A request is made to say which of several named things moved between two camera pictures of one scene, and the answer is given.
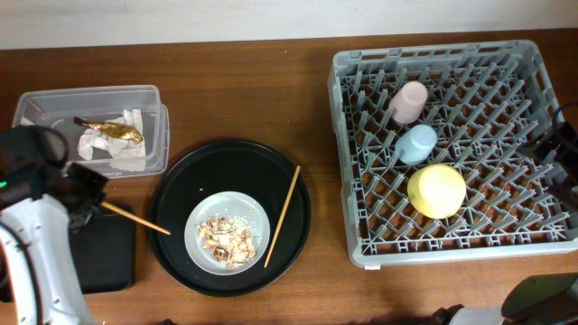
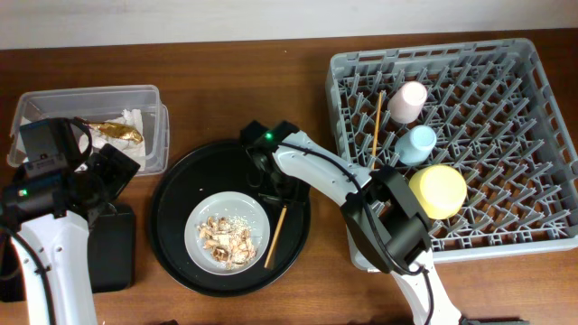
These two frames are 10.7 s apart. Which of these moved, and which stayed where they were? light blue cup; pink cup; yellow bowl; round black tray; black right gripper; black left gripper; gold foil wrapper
Moved: black left gripper; black right gripper
Stayed: gold foil wrapper; yellow bowl; light blue cup; pink cup; round black tray
